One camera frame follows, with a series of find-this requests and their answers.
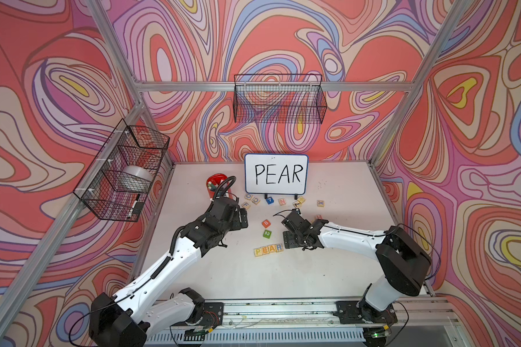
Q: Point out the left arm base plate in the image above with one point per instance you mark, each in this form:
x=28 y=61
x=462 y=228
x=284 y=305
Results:
x=211 y=316

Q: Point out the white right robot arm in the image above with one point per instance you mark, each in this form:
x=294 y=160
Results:
x=404 y=262

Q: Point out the wooden block green P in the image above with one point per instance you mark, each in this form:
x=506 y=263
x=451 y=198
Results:
x=258 y=251

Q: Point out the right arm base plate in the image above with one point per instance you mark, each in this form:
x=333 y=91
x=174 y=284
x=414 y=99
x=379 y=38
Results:
x=355 y=312

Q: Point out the black wire basket wall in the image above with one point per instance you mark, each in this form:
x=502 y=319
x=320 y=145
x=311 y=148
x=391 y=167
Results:
x=117 y=186
x=279 y=98

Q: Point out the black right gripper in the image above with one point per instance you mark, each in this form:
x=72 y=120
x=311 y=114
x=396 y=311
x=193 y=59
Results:
x=289 y=241

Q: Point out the white tape roll in basket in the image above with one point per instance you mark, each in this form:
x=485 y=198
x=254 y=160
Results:
x=135 y=179

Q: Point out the blue framed whiteboard PEAR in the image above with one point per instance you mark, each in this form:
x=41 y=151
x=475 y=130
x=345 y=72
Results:
x=276 y=174

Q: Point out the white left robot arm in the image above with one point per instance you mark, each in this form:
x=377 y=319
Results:
x=131 y=315

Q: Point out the red plastic marker cup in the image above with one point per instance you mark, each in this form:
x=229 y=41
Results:
x=214 y=182

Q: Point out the black wire basket back wall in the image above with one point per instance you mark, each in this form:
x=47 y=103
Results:
x=279 y=98

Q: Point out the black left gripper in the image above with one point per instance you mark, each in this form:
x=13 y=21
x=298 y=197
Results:
x=238 y=224

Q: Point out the black wire basket left wall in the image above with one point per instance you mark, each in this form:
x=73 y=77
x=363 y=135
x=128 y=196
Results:
x=117 y=186

